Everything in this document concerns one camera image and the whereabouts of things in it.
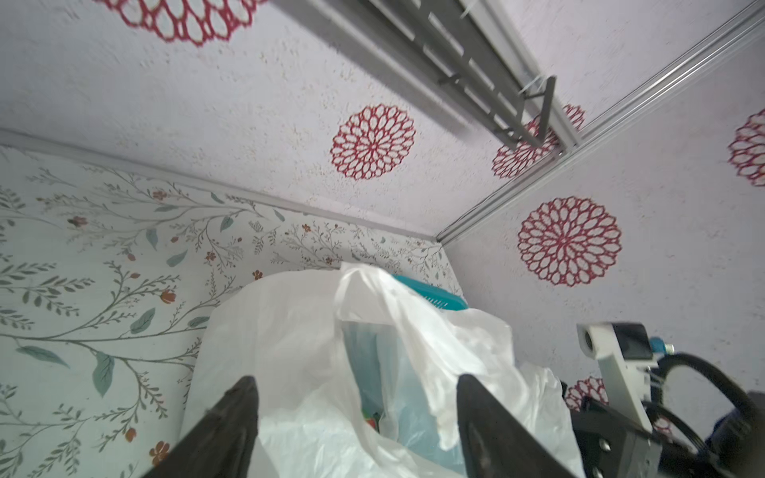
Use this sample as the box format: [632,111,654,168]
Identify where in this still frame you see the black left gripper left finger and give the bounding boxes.
[145,376,259,478]

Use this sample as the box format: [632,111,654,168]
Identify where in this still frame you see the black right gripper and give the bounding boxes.
[564,382,749,477]

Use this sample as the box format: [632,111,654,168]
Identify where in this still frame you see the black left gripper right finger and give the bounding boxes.
[456,374,572,478]

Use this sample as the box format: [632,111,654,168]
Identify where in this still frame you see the red dragon fruit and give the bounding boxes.
[365,413,380,432]

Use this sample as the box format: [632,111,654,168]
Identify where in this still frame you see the white plastic bag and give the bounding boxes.
[182,264,584,477]

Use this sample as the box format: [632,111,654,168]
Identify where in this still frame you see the teal plastic basket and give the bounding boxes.
[394,275,469,311]

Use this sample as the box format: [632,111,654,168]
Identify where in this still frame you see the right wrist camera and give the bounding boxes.
[577,323,675,432]

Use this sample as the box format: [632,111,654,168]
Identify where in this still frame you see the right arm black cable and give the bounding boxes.
[641,351,765,455]

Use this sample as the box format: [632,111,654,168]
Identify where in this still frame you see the grey wall shelf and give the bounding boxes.
[360,1,556,149]

